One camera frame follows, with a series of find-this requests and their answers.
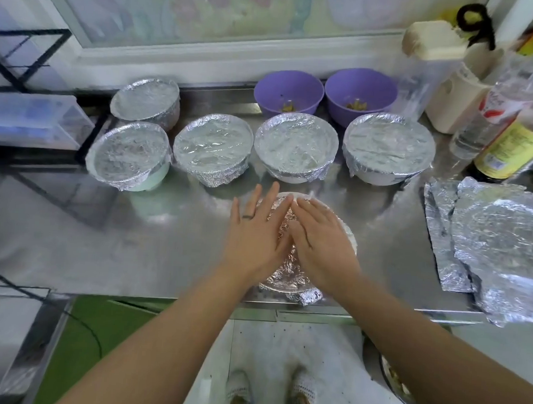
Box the person's left hand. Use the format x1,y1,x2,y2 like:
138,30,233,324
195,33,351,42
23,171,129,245
219,179,297,289

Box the person's right hand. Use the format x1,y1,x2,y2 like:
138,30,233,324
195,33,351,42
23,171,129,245
283,196,367,301

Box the foil-wrapped bowl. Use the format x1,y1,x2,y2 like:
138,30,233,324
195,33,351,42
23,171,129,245
249,190,361,310

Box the person's left forearm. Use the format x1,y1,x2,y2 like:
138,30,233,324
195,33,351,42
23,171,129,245
54,252,254,404

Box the person's right forearm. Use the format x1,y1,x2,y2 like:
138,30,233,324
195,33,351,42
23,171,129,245
326,274,533,404

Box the foil-covered white bowl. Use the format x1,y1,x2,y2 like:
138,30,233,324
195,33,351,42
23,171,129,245
170,111,256,190
340,110,438,190
251,110,341,187
108,75,183,132

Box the purple plastic bowl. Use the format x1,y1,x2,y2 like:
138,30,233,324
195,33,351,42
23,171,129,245
322,66,400,131
252,68,326,122

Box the foil-covered mint green bowl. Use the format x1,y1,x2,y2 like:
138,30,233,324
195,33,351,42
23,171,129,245
84,118,175,195

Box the small aluminium foil sheet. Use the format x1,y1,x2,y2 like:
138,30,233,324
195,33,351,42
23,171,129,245
418,178,481,294

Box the person's right shoe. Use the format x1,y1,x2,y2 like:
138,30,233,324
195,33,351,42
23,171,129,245
285,367,321,404

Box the person's shoe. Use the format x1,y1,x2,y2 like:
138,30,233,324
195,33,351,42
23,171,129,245
224,368,258,404
285,367,321,404

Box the person's left shoe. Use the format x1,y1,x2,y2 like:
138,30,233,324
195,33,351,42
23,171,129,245
224,368,258,404

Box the metal pot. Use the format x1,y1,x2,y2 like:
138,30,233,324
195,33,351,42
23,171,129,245
359,334,427,404

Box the green mat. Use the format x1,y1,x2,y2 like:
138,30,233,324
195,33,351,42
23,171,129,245
33,291,177,404

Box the large aluminium foil sheet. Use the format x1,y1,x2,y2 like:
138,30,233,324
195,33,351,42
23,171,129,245
445,175,533,329

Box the cream plastic canister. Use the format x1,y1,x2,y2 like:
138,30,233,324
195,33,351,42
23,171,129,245
423,42,504,138

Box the clear plastic drawer box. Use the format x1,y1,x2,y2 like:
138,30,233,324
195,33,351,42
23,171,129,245
0,91,97,154

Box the clear container with cream lid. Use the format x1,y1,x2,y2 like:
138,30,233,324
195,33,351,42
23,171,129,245
397,18,470,127

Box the dark bottle with yellow label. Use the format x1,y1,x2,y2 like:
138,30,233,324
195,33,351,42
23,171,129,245
468,90,533,186

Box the clear bottle with red label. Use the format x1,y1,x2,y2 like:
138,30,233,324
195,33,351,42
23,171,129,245
448,31,533,165

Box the black metal rack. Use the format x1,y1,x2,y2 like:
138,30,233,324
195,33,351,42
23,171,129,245
0,25,129,229

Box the white window frame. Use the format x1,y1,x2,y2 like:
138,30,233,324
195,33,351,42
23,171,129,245
8,0,533,118

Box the black cable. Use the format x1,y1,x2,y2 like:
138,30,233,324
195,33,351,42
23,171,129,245
0,259,109,361

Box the black hair tie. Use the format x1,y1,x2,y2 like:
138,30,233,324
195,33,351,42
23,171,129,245
454,1,499,51

